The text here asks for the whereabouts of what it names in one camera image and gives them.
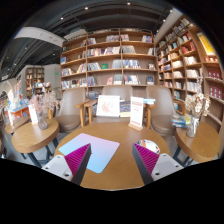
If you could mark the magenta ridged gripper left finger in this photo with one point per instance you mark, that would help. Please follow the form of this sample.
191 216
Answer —
72 166

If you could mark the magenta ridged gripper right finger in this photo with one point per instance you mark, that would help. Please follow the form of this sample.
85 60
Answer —
153 166

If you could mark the round patterned coaster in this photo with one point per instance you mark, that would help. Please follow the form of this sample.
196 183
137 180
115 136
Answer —
149 145

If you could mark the round wooden centre table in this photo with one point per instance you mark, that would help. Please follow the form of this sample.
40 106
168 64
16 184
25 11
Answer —
121 171

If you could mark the round wooden table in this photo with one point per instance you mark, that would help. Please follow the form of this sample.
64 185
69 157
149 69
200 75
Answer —
30 138
121 171
203 147

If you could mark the beige armchair right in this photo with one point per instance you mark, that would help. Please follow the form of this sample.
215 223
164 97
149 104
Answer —
159 114

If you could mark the beige armchair left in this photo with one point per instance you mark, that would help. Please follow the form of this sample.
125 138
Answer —
71 113

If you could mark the stack of books right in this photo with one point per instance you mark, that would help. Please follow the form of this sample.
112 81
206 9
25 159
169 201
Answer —
178 121

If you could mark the round wooden left side table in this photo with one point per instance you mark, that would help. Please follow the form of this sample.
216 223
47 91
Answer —
30 138

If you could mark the white sign on wooden stand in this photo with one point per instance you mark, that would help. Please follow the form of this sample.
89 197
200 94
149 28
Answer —
136 113

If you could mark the dark book on chair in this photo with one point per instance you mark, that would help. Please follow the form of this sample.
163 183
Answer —
125 109

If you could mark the round wooden right side table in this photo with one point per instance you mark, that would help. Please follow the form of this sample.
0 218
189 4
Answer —
203 147

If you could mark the white art print board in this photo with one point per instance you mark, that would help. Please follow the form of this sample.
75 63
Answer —
108 106

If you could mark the white card sign left table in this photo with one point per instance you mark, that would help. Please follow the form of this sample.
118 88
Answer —
33 114

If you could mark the glass vase with dried flowers left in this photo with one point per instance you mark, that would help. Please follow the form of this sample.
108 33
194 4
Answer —
40 103

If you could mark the glass vase with dried flowers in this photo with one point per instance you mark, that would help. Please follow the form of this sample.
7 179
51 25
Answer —
40 103
198 105

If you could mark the glass vase with dried flowers right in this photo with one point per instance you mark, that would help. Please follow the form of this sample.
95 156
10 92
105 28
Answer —
198 105

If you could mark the distant wooden bookshelf left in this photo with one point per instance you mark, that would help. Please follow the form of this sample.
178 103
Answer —
31 77

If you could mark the large wooden bookshelf centre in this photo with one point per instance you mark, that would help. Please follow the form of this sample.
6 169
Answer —
116 56

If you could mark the wooden bookshelf right wall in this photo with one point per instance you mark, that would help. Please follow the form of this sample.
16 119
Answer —
184 53

